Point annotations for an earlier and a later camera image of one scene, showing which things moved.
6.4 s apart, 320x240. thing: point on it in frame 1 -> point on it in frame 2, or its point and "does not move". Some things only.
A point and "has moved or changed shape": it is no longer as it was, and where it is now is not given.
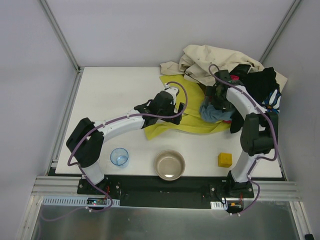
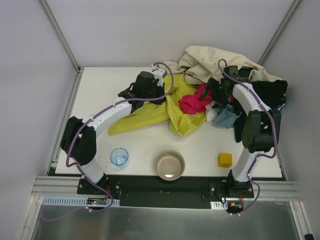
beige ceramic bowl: [169, 165] does not move
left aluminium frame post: [54, 24] does not move
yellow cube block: [225, 159] does not move
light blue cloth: [209, 114] -> [226, 117]
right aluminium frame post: [280, 29] does not move
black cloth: [259, 83] -> [271, 92]
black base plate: [160, 191] does not move
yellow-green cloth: [189, 93] has moved or changed shape
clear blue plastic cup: [119, 156] does not move
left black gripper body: [176, 113] -> [155, 88]
